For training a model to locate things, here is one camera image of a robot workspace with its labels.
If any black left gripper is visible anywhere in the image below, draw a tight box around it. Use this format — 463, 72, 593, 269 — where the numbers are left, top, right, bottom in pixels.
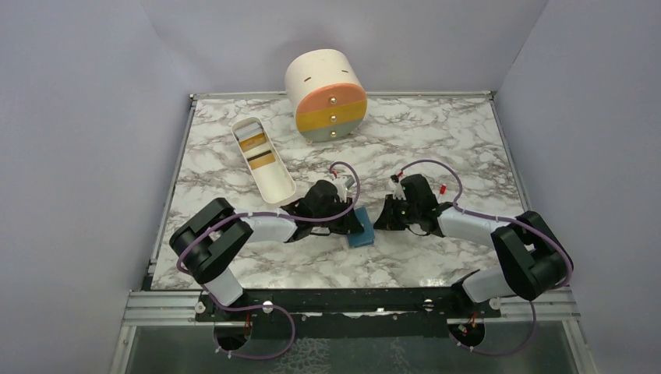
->
313, 196, 364, 235

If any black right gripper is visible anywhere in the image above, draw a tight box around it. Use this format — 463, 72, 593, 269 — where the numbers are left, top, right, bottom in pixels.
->
374, 194, 420, 231

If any blue leather card holder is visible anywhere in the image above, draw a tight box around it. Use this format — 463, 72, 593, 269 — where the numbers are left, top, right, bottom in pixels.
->
345, 206, 376, 249

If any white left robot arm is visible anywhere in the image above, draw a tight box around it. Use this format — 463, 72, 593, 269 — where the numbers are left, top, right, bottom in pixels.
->
169, 177, 364, 320

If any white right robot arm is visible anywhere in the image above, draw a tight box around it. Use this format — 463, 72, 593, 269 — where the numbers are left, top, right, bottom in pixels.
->
373, 174, 574, 317

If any long white card tray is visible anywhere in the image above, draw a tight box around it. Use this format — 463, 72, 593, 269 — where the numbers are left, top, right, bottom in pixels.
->
231, 117, 297, 205

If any gold card in tray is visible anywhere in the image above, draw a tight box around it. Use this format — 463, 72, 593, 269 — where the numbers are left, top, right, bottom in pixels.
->
247, 150, 276, 170

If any gold card beside stack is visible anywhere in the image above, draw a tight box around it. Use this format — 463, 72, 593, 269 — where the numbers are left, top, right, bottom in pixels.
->
239, 132, 267, 153

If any round three-drawer mini cabinet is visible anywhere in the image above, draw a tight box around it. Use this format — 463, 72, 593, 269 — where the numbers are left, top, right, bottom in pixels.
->
285, 49, 367, 143

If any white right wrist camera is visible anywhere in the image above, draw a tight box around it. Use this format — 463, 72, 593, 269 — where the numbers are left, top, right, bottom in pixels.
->
391, 176, 406, 200

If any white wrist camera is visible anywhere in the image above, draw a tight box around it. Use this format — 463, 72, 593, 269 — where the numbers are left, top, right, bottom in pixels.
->
391, 176, 406, 200
331, 175, 355, 202

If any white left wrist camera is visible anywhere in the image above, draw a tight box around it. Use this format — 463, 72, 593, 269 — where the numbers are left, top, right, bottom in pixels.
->
331, 175, 355, 202

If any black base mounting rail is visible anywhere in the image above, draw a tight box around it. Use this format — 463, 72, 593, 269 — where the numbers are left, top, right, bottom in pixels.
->
195, 287, 501, 340

